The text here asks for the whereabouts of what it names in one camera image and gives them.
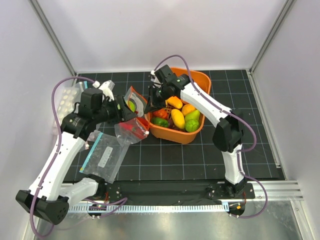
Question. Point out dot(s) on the green toy bell pepper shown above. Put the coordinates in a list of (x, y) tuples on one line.
[(160, 122)]

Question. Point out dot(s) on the red toy lobster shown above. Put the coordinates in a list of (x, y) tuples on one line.
[(137, 128)]

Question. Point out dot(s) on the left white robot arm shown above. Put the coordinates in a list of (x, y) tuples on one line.
[(45, 198)]

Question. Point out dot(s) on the orange toy pumpkin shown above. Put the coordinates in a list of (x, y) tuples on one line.
[(162, 113)]

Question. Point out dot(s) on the green toy custard apple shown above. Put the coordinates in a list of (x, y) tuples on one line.
[(191, 125)]

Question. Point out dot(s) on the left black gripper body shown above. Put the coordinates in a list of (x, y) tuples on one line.
[(109, 112)]

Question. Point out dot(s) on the yellow toy mango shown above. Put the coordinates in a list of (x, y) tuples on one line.
[(178, 118)]

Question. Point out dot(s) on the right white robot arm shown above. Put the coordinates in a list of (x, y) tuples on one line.
[(228, 132)]

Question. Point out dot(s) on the black grid mat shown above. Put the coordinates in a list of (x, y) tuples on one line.
[(159, 159)]

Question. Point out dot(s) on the orange zip clear bag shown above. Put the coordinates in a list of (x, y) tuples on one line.
[(140, 103)]

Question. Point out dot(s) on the green toy pear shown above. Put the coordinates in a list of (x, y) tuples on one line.
[(194, 115)]

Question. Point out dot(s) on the pink dotted zip bag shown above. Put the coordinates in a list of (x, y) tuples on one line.
[(66, 103)]

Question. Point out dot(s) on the clear bag with blue zip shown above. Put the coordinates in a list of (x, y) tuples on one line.
[(81, 86)]

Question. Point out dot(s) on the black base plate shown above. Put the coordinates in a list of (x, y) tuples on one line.
[(173, 192)]

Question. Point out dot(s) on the orange plastic basket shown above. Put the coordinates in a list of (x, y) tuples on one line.
[(204, 82)]

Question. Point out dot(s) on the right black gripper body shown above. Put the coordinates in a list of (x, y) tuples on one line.
[(159, 95)]

